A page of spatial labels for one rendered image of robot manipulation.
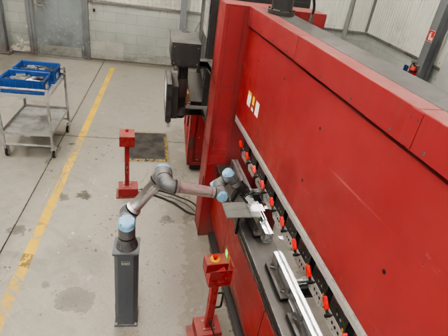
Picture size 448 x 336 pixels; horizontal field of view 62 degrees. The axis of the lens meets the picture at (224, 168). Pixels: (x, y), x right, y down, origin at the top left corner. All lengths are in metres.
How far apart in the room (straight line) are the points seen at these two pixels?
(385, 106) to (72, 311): 2.81
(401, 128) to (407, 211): 0.29
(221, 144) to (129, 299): 1.53
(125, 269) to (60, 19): 7.43
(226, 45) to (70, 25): 6.68
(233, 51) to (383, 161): 1.94
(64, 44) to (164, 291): 7.18
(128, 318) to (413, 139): 2.52
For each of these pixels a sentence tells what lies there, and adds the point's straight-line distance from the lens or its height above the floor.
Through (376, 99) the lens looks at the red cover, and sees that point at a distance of 1.57.
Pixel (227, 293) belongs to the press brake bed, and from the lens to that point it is 3.51.
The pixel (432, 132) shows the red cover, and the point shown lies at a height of 2.26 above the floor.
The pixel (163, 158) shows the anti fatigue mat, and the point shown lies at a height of 0.02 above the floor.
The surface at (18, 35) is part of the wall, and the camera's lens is 9.94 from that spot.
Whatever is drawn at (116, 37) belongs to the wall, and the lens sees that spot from 9.43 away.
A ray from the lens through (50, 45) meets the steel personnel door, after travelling 9.75.
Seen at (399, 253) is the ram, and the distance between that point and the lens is 1.51.
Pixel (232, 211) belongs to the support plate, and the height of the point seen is 1.00.
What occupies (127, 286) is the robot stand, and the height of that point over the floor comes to 0.45.
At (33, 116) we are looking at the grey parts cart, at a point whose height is 0.33.
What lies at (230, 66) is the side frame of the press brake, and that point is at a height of 1.83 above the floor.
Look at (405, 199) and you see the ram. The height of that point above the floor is 2.00.
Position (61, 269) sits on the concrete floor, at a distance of 3.79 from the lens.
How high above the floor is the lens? 2.67
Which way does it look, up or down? 30 degrees down
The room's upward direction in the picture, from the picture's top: 9 degrees clockwise
